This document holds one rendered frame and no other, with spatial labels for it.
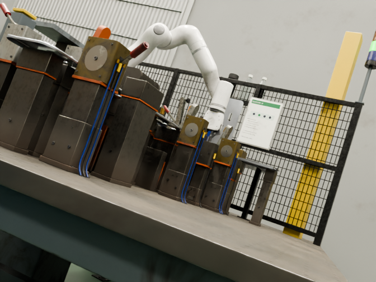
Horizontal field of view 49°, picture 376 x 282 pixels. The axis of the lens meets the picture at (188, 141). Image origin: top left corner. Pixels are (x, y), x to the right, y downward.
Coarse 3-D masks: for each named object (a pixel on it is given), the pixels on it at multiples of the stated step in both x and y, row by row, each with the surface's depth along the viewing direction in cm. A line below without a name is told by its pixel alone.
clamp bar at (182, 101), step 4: (180, 100) 222; (184, 100) 222; (188, 100) 221; (180, 104) 222; (184, 104) 224; (180, 108) 221; (184, 108) 223; (180, 112) 220; (176, 116) 221; (180, 116) 220; (176, 120) 220; (180, 120) 222
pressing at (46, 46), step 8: (16, 40) 120; (24, 40) 116; (32, 40) 109; (40, 40) 108; (40, 48) 119; (48, 48) 115; (56, 48) 109; (64, 56) 118; (72, 64) 126; (120, 88) 136; (120, 96) 152; (168, 120) 167; (176, 128) 187
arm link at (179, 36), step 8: (176, 32) 218; (184, 32) 214; (192, 32) 213; (176, 40) 219; (184, 40) 215; (192, 40) 213; (200, 40) 213; (160, 48) 223; (168, 48) 224; (192, 48) 214
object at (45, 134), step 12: (60, 72) 123; (72, 72) 125; (60, 84) 123; (72, 84) 127; (48, 96) 124; (60, 96) 124; (48, 108) 122; (60, 108) 125; (48, 120) 122; (36, 132) 122; (48, 132) 123; (36, 144) 121; (36, 156) 121
